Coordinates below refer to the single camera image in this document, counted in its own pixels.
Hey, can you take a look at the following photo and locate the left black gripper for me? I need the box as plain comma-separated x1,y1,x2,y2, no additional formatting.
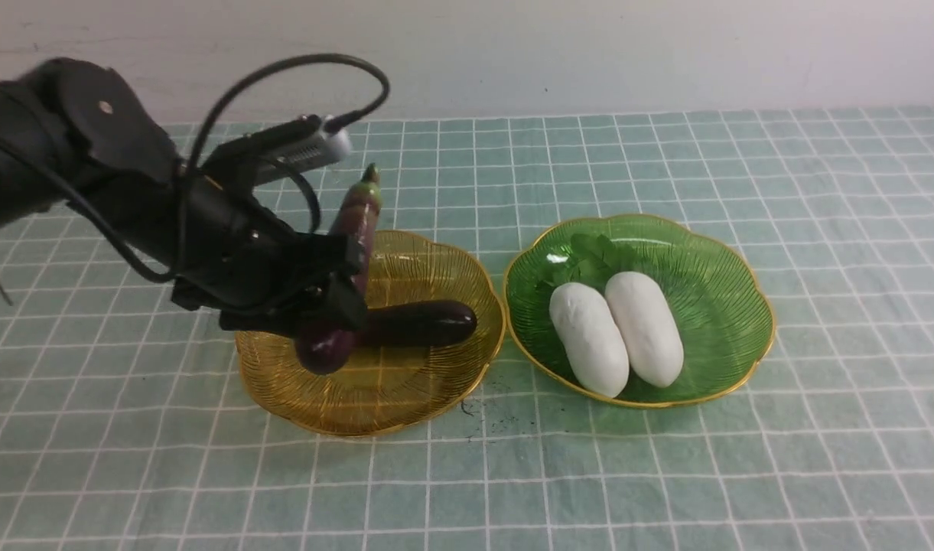
92,174,368,337

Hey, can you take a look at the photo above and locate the purple eggplant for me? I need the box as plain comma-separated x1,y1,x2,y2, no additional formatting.
293,163,382,374
356,300,478,348

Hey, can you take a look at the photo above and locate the white radish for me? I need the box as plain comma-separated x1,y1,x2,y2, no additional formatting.
572,234,685,388
544,253,630,399

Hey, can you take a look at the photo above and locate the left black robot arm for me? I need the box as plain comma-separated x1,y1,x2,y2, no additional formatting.
0,54,390,337

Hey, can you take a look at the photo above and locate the amber plastic plate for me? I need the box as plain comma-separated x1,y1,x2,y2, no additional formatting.
233,230,506,437

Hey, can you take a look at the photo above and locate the green checkered tablecloth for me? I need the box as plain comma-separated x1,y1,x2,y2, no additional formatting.
0,106,934,550

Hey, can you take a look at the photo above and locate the green plastic plate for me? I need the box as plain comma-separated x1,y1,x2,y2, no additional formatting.
503,213,776,410

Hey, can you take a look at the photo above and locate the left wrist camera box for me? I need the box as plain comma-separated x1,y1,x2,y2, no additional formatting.
200,115,353,186

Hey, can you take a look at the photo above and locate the black camera cable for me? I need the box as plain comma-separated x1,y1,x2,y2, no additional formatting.
0,53,391,307

